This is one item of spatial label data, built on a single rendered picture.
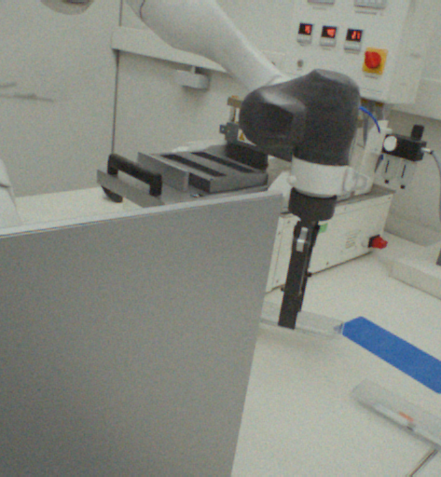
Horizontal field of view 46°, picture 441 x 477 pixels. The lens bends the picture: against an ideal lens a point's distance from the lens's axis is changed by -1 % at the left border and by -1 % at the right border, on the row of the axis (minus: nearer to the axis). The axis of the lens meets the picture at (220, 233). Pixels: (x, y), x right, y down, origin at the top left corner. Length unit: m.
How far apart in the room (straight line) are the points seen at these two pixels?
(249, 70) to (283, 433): 0.58
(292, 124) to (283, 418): 0.43
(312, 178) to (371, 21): 0.60
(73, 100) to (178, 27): 1.73
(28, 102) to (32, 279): 2.11
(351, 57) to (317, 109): 0.56
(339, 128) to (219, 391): 0.42
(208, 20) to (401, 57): 0.55
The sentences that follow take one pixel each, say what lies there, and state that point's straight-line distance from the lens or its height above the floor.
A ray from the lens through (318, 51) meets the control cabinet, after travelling 1.39.
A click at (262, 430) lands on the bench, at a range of 0.77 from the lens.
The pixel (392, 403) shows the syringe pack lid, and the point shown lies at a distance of 0.86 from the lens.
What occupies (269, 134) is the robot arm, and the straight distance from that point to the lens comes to 0.79.
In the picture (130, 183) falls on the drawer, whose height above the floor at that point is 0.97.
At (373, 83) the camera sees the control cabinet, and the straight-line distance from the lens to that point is 1.30.
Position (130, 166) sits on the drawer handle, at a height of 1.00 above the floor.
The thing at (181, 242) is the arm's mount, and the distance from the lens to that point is 0.43.
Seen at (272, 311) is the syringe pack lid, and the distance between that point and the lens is 0.93.
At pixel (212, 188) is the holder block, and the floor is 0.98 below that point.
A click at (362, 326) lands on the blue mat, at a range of 1.08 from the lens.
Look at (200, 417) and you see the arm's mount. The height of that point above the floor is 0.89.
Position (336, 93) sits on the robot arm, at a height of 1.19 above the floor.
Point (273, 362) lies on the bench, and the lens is 0.90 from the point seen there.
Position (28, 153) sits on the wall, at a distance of 2.50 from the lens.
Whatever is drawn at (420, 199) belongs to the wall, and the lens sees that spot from 1.63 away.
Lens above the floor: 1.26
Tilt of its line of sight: 21 degrees down
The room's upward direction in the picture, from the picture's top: 8 degrees clockwise
